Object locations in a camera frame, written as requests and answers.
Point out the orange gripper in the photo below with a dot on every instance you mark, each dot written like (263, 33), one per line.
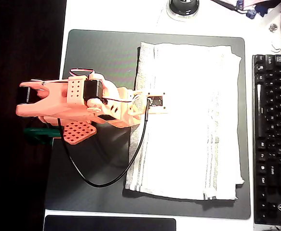
(132, 117)

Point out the white striped towel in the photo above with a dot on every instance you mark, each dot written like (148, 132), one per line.
(191, 144)

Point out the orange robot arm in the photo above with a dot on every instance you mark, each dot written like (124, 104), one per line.
(58, 101)

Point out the black desk mat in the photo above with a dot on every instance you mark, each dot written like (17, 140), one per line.
(94, 60)

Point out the green table clamp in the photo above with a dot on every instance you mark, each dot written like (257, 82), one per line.
(41, 132)

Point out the black rectangular pad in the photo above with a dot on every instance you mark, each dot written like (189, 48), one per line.
(106, 223)

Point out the black round cup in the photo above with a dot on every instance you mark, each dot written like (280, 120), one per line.
(182, 7)

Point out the black keyboard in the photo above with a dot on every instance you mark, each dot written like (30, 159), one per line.
(275, 144)

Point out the small blue plastic piece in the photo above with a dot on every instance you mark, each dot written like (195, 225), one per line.
(251, 13)

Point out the small metal trinket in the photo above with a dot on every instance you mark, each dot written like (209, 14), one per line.
(273, 27)

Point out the dark blue plastic object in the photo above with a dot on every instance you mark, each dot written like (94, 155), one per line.
(263, 9)

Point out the orange gripper camera mount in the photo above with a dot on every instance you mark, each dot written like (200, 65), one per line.
(157, 110)

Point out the orange perforated base plate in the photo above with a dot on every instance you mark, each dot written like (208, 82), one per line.
(77, 132)

